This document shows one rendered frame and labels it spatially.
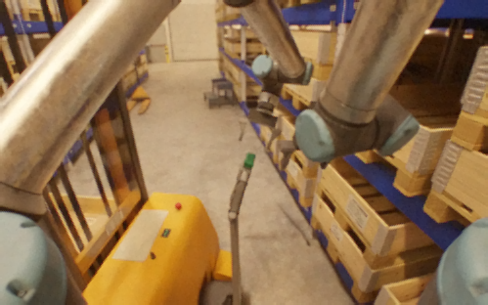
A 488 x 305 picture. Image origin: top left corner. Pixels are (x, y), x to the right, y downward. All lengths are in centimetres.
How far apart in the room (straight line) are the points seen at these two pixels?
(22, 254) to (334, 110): 38
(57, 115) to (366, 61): 41
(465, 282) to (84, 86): 48
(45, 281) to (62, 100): 24
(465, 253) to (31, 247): 36
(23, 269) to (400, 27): 41
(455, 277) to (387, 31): 25
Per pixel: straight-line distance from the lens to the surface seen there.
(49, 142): 41
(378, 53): 34
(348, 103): 37
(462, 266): 27
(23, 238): 28
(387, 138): 49
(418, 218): 143
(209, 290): 173
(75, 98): 42
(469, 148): 113
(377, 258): 166
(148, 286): 127
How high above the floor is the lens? 189
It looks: 28 degrees down
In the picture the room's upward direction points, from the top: straight up
